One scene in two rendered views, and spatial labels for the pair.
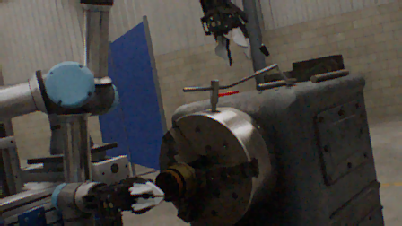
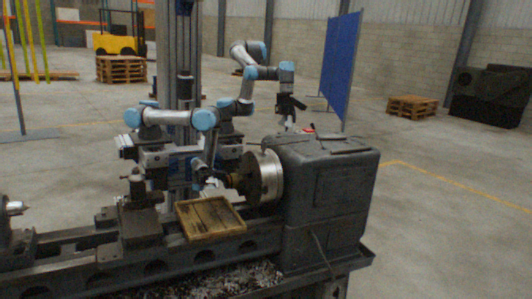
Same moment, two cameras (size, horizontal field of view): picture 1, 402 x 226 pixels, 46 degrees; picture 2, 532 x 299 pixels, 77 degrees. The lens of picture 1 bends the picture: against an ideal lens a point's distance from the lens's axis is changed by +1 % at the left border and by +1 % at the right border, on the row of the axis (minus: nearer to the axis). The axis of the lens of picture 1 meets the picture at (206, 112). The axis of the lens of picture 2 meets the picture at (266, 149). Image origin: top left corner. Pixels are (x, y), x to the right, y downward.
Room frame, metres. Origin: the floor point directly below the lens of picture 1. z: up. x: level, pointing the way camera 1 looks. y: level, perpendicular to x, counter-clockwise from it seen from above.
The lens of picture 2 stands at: (-0.26, -0.72, 1.86)
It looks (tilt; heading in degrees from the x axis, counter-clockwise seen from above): 20 degrees down; 24
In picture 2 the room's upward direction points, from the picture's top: 5 degrees clockwise
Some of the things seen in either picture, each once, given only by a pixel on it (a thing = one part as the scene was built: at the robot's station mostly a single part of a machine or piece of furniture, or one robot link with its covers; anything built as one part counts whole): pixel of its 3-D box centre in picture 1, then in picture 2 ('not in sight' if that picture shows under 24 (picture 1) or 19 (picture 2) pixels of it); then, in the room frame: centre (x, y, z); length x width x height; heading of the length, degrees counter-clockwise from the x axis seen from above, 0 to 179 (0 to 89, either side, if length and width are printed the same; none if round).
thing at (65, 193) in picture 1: (74, 198); (198, 165); (1.23, 0.38, 1.07); 0.11 x 0.08 x 0.09; 52
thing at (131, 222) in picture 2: not in sight; (138, 215); (0.79, 0.41, 0.95); 0.43 x 0.17 x 0.05; 52
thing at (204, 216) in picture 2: not in sight; (208, 216); (1.05, 0.18, 0.89); 0.36 x 0.30 x 0.04; 52
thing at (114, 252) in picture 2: not in sight; (128, 228); (0.74, 0.43, 0.90); 0.47 x 0.30 x 0.06; 52
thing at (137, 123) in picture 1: (122, 109); (334, 65); (8.00, 1.41, 1.18); 4.12 x 0.80 x 2.35; 24
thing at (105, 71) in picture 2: not in sight; (121, 70); (7.20, 7.68, 0.36); 1.26 x 0.86 x 0.73; 164
